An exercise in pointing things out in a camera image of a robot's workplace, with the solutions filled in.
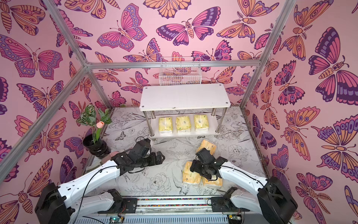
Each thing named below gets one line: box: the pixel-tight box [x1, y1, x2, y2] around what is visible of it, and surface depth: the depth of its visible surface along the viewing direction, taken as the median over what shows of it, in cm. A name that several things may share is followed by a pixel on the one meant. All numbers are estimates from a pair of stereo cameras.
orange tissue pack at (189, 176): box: [182, 160, 202, 184], surface depth 81 cm
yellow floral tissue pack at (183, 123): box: [175, 115, 192, 133], surface depth 99 cm
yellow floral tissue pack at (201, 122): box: [193, 114, 209, 132], surface depth 99 cm
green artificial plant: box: [75, 104, 112, 144], surface depth 77 cm
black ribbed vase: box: [82, 134, 111, 159], surface depth 86 cm
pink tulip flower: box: [96, 120, 105, 129], surface depth 76 cm
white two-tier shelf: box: [139, 83, 231, 138], surface depth 89 cm
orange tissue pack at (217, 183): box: [202, 176, 223, 187], surface depth 79 cm
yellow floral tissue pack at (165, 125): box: [158, 116, 173, 134], surface depth 99 cm
